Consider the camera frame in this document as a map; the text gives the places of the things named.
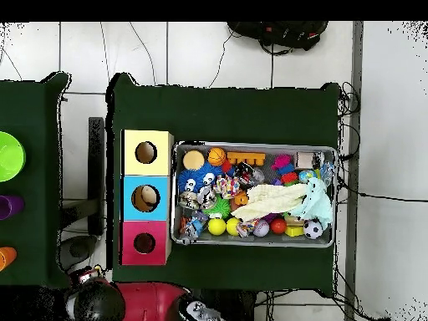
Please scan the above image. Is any orange toy basketball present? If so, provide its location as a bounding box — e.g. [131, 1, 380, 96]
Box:
[206, 146, 227, 167]

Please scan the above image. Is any green spiky ball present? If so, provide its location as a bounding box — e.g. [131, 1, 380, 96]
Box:
[202, 194, 232, 220]

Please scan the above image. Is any tan round foam disc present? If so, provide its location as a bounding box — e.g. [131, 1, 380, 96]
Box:
[182, 150, 206, 171]

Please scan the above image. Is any purple cup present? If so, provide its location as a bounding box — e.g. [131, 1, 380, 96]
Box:
[0, 195, 26, 221]

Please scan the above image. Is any dark green table cloth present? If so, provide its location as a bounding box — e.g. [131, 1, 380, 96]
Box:
[0, 72, 78, 290]
[105, 72, 342, 295]

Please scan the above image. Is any cream waffle cloth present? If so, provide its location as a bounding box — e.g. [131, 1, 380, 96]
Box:
[231, 182, 309, 222]

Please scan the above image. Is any wooden box with three holes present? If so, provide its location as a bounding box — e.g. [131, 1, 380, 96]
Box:
[118, 129, 175, 267]

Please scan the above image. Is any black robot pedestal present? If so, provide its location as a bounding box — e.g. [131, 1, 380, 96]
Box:
[200, 288, 257, 321]

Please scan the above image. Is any small globe ball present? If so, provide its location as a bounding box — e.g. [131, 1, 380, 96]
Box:
[298, 169, 318, 184]

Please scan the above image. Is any black cable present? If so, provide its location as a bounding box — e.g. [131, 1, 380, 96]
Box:
[337, 176, 428, 203]

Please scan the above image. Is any shallow clear mesh bin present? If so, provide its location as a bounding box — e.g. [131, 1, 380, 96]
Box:
[170, 141, 337, 249]

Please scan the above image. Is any orange cup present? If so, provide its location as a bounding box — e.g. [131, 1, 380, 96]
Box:
[0, 246, 18, 272]

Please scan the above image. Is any yellow ball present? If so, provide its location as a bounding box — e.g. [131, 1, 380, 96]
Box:
[207, 217, 227, 237]
[226, 217, 242, 237]

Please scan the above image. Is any lime green bowl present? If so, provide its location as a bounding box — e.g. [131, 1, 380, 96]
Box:
[0, 130, 27, 183]

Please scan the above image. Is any orange plastic building block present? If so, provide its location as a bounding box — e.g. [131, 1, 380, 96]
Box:
[226, 150, 268, 167]
[232, 191, 251, 207]

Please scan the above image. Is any mint green waffle cloth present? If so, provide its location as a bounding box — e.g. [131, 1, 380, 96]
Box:
[289, 176, 334, 231]

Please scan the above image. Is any small soccer ball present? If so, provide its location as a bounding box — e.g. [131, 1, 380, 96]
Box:
[303, 218, 324, 240]

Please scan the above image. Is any blue fuzzy monster toy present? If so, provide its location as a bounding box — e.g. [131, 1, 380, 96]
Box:
[176, 160, 224, 194]

